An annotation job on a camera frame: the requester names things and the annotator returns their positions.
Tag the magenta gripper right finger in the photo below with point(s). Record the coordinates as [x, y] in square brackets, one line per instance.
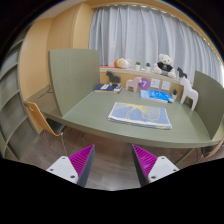
[150, 168]

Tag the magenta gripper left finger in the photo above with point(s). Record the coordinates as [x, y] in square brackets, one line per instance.
[75, 168]

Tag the blue yellow folded towel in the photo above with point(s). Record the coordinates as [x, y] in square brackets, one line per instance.
[140, 115]

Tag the wooden chair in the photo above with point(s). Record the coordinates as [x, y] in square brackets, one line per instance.
[48, 125]

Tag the grey bookshelf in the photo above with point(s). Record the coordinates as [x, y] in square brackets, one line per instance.
[17, 133]

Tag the small plant on desk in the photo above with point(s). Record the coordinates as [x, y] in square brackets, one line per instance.
[174, 94]

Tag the purple round number sign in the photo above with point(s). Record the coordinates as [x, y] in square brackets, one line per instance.
[144, 84]

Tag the pink wooden horse figure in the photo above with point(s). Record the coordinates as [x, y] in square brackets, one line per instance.
[133, 83]

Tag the green right desk divider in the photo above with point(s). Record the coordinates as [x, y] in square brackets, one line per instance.
[210, 105]

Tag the green desk divider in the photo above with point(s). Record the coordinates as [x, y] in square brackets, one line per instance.
[210, 105]
[74, 73]

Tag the dark blue book stack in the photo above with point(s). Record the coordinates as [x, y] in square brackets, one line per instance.
[107, 88]

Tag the white wooden horse figure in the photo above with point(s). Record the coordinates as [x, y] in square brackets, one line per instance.
[189, 92]

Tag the green left desk divider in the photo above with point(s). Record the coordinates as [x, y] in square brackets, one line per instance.
[74, 73]

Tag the black wooden horse figure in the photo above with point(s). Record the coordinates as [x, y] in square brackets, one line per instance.
[113, 78]

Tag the small dark horse figure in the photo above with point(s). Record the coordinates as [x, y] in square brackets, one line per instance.
[181, 73]

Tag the white teddy bear black shirt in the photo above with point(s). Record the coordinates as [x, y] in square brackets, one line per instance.
[164, 66]

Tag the right small potted plant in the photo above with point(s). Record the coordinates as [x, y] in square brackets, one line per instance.
[148, 67]

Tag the small potted plant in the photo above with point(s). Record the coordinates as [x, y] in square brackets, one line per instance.
[148, 67]
[137, 66]

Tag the left small potted plant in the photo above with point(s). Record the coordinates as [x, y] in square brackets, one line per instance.
[137, 66]

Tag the orange cream plush toy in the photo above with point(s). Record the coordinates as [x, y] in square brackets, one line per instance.
[122, 63]

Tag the grey curtain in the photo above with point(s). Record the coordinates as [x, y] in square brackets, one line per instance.
[141, 34]

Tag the right white wall socket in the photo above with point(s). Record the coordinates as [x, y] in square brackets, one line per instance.
[165, 85]

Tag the white wall socket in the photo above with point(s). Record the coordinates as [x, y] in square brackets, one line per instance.
[155, 83]
[165, 85]

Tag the left white wall socket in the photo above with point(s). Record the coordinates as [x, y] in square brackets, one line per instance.
[155, 83]

